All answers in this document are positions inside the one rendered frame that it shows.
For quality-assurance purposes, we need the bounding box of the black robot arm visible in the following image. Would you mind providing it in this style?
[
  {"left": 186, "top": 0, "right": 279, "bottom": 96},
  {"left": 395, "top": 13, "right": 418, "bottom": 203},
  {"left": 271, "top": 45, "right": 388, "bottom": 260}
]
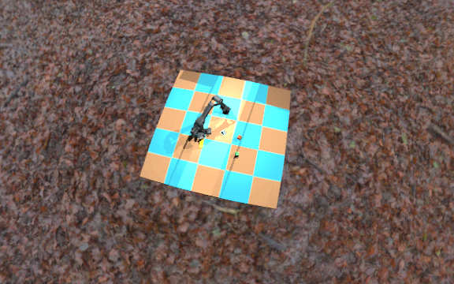
[{"left": 191, "top": 95, "right": 231, "bottom": 139}]

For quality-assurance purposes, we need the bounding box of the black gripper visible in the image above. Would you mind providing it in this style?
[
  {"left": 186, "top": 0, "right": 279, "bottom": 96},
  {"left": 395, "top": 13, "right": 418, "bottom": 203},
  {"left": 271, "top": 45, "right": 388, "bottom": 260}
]
[{"left": 199, "top": 128, "right": 211, "bottom": 135}]

